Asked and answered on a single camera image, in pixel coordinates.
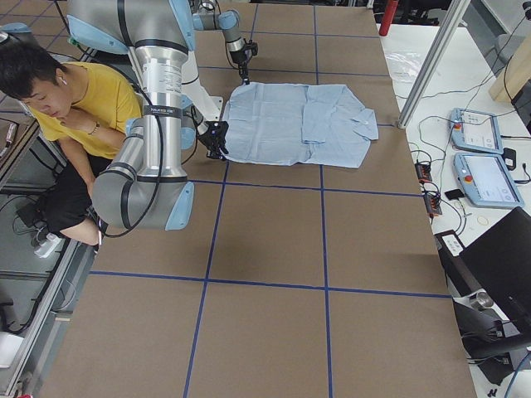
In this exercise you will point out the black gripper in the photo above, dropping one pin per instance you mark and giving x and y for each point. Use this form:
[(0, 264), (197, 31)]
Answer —
[(210, 138), (239, 58)]

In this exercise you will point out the light blue button shirt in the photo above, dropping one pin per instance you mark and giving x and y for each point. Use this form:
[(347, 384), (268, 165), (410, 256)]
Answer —
[(285, 124)]

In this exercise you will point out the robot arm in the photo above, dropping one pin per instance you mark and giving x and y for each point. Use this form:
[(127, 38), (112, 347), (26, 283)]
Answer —
[(207, 16), (145, 185)]

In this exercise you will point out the person in yellow shirt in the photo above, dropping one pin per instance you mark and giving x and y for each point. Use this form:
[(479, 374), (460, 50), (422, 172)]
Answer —
[(84, 108)]

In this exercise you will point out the red cylinder bottle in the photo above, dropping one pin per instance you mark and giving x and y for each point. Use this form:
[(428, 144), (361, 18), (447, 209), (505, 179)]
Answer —
[(387, 17)]

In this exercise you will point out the clear plastic bag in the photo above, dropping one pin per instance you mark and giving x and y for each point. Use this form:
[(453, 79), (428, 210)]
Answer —
[(404, 66)]

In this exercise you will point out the white power strip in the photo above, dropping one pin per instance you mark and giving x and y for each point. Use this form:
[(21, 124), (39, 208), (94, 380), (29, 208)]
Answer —
[(47, 246)]

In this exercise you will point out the black orange adapter box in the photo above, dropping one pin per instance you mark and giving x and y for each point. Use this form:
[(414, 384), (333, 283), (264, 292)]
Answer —
[(423, 171)]

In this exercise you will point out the far blue teach pendant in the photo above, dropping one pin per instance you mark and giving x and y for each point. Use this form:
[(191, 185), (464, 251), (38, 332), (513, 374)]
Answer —
[(475, 131)]

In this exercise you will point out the blue teach pendant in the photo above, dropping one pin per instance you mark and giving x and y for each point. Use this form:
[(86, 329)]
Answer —
[(475, 131), (485, 181)]

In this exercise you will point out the near blue teach pendant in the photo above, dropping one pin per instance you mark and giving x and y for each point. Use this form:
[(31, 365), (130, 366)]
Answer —
[(485, 181)]

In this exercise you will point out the small black device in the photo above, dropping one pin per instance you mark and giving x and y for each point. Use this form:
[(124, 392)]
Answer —
[(509, 157)]

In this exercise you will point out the black monitor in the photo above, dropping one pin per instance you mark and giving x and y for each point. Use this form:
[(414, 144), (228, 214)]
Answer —
[(500, 262)]

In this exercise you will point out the black monitor stand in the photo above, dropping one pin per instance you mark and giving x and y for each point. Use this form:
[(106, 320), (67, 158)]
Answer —
[(495, 345)]

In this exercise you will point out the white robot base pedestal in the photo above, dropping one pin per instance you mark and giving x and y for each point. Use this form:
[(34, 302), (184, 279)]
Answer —
[(209, 106)]

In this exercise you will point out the aluminium frame post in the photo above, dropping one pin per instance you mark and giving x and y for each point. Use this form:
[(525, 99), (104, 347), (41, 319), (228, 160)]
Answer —
[(438, 47)]

